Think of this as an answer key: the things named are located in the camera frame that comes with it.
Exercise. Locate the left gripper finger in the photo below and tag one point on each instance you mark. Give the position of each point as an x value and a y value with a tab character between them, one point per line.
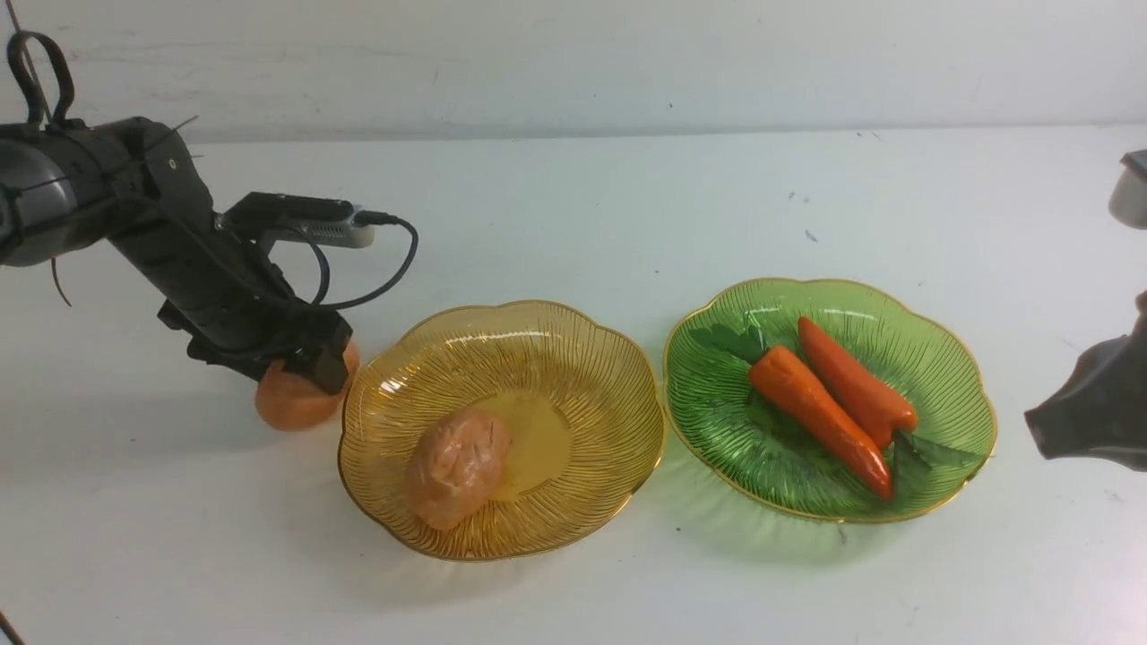
323	364
204	351

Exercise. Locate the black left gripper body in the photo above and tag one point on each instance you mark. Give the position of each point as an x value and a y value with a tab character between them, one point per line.
217	286

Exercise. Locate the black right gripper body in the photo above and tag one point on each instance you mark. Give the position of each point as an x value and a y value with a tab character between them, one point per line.
1100	411

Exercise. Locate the orange toy potato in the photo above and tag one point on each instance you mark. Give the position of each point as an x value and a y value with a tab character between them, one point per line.
288	402
456	467

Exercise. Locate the orange toy carrot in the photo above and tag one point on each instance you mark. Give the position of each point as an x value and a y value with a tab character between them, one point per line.
885	415
782	378

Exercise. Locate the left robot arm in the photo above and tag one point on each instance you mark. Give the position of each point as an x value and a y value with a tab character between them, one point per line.
59	195

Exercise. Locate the yellow ribbed plastic plate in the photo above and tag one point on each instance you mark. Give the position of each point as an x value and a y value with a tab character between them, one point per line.
581	400

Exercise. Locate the green ribbed plastic plate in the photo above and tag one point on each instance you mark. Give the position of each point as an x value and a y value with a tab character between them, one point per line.
769	457

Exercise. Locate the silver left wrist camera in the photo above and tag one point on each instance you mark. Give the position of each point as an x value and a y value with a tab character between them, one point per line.
266	218

